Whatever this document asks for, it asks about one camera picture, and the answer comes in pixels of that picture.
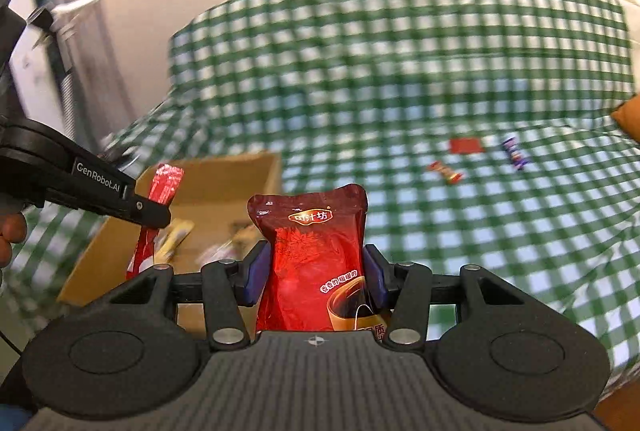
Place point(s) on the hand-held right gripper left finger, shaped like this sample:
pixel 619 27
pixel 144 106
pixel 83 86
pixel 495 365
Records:
pixel 255 273

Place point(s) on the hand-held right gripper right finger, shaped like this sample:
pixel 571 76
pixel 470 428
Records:
pixel 376 276

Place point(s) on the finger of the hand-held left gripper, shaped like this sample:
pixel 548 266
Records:
pixel 150 211

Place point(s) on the red stick snack packet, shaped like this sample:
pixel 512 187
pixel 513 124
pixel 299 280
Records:
pixel 167 183

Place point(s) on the yellow snack bar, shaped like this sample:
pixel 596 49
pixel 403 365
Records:
pixel 174 238

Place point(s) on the large red drink pouch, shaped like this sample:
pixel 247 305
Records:
pixel 310 251

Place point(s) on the cardboard box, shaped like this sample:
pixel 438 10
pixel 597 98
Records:
pixel 215 181

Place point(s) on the small gold red candy packet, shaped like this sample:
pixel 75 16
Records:
pixel 446 172

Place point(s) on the purple snack packet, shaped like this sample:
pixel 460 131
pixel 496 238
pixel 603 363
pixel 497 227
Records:
pixel 515 154

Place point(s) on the person's left hand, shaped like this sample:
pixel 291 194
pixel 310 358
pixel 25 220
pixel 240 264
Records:
pixel 12 228

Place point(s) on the white hanger rack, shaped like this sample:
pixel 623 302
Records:
pixel 70 8

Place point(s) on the green white checkered cloth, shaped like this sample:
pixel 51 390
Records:
pixel 400 86

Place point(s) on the person's blue clothing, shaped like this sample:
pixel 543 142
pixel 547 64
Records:
pixel 12 418

